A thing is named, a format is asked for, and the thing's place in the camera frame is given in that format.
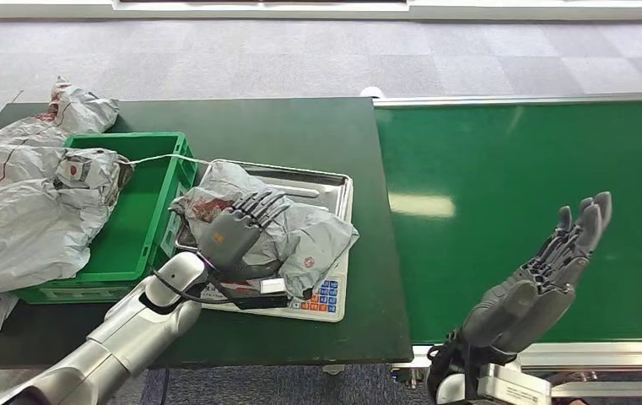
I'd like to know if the green belt conveyor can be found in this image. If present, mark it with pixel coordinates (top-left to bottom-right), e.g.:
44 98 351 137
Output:
373 90 642 399

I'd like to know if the grey mailer package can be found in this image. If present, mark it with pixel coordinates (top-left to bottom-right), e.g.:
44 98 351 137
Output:
170 160 361 300

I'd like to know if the steel scale tray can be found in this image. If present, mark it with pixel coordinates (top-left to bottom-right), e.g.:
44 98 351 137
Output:
174 159 353 256

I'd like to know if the dark green table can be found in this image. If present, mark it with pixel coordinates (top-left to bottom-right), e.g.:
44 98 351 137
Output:
0 97 414 370

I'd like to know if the small crumpled grey mailer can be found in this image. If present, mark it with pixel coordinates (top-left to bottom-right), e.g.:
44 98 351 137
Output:
0 76 121 148

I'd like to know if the green plastic crate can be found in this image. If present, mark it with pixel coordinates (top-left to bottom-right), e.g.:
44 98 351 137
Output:
13 132 200 305

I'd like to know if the grey mailer with red print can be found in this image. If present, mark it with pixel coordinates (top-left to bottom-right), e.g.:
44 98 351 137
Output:
0 141 136 209

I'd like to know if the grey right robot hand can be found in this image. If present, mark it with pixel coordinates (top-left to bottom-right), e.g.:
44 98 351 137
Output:
460 192 613 354

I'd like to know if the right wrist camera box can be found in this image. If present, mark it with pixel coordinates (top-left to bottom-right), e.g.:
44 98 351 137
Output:
477 363 553 405

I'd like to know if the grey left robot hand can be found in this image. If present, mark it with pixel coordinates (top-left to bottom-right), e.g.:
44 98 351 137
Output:
197 190 294 281

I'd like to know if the black cable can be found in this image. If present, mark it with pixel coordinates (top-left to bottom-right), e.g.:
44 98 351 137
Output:
151 254 244 307

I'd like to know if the large plain grey mailer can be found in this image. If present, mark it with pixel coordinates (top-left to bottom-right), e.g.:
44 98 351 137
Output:
0 178 117 295

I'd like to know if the white cord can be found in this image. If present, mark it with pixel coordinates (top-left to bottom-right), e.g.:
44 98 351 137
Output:
127 154 213 168

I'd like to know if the white weighing scale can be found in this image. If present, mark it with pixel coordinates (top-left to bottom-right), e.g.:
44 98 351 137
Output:
174 159 354 324

